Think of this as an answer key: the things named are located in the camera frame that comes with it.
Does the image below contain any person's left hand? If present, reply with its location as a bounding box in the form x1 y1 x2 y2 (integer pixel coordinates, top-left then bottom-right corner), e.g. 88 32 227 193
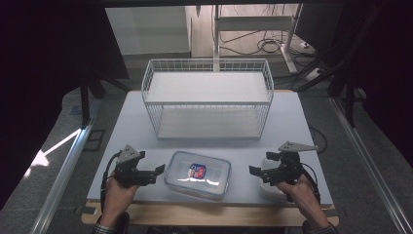
101 175 141 229

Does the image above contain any person's right hand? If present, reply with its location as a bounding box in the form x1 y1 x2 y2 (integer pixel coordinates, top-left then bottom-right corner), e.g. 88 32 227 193
276 174 329 230

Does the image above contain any black metal stand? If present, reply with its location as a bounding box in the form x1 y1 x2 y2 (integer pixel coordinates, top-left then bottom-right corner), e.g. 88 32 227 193
296 61 359 129
79 67 132 129

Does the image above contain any white desk frame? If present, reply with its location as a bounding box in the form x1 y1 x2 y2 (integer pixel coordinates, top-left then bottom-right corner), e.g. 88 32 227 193
212 4 305 75

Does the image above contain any white cabinet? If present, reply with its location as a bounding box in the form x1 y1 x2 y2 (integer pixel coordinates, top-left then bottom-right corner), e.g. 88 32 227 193
104 5 192 57

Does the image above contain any tangle of black floor cables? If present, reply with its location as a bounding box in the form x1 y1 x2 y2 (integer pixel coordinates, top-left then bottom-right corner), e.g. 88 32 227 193
218 29 315 57

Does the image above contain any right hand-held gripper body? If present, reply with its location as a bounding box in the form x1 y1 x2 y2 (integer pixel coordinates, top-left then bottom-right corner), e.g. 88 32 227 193
262 140 320 187

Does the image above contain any clear plastic food container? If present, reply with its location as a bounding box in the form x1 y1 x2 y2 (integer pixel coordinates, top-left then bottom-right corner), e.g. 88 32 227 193
163 150 233 200

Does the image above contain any black curtain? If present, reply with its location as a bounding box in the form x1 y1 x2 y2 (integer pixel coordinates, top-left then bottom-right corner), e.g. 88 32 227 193
0 0 131 211
293 0 413 160

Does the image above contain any white power strip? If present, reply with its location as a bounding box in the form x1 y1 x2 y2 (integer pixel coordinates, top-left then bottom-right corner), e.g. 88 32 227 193
305 67 323 82

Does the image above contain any black floor frame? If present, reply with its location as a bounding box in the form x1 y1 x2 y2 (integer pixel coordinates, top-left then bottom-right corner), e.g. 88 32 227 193
83 129 106 152

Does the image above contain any hand-held gripper black cable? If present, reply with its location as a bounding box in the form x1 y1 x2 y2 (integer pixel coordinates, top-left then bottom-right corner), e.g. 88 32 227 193
99 151 122 213
300 161 322 205

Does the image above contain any white wire two-tier rack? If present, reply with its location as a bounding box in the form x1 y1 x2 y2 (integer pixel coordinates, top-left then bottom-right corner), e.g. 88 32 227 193
141 58 275 141

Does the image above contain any right hand-held gripper black cable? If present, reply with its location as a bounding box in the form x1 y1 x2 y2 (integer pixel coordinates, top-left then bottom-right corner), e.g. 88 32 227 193
300 161 322 205

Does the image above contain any black floor cable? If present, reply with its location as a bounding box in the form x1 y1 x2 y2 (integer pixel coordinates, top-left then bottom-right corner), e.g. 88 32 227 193
308 125 329 155

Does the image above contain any aluminium floor rail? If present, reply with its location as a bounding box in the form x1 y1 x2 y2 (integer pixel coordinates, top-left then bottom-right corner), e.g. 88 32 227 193
328 97 413 234
29 97 104 234

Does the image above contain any left hand-held gripper black cable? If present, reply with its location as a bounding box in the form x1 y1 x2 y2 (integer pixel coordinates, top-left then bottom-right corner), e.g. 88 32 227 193
99 151 122 213

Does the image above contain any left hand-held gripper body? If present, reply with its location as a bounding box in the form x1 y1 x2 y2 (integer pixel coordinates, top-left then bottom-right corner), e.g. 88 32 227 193
112 144 151 188

